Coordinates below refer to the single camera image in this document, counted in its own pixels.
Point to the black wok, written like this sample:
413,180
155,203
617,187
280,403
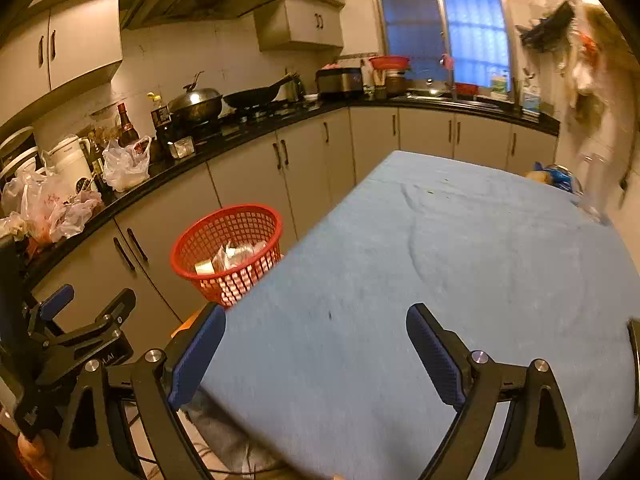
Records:
252,96

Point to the blue and white standing carton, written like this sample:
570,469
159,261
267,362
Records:
530,100

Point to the small beige upper cabinet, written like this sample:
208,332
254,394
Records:
300,22

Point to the row of beige upper cabinets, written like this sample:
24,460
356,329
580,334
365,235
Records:
75,40

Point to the yellow hanging plastic bag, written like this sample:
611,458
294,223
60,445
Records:
607,30

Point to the kitchen window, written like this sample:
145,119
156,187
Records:
440,25

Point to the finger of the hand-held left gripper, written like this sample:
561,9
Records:
56,301
117,310

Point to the clear glass pitcher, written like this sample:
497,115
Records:
595,185

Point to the gas stove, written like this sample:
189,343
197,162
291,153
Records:
270,109

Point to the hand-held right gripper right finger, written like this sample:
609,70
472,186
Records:
435,360

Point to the black wall rack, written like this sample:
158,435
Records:
547,25

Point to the small red bowl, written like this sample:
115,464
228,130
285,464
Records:
466,90

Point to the dark sauce bottle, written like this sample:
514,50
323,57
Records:
126,127

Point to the blue plastic bag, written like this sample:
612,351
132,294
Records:
555,176

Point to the green label bottle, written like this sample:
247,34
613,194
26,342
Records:
499,85

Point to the dark jar with chopsticks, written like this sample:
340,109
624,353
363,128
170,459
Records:
392,85

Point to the red mesh waste basket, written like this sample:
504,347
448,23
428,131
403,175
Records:
190,255

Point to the pink and white plastic bags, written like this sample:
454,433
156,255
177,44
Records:
45,207

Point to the sink faucet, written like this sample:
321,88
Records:
450,77

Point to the steel pot with lid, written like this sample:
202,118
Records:
196,102

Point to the blue tablecloth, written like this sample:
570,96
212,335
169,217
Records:
400,240

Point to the heap of discarded packaging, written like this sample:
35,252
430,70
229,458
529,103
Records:
230,257

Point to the small glass cup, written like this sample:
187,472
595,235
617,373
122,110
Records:
181,147

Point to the black kitchen countertop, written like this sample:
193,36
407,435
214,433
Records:
250,132

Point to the red basin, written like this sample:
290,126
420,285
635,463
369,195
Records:
389,63

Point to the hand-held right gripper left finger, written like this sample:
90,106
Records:
197,355

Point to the white knotted plastic bag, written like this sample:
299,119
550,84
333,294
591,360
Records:
125,165

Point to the person's left forearm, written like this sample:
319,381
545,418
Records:
35,460

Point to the white electric kettle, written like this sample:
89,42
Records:
70,160

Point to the white hanging plastic bags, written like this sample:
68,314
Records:
585,75

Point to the beige lower kitchen cabinets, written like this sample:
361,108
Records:
240,180

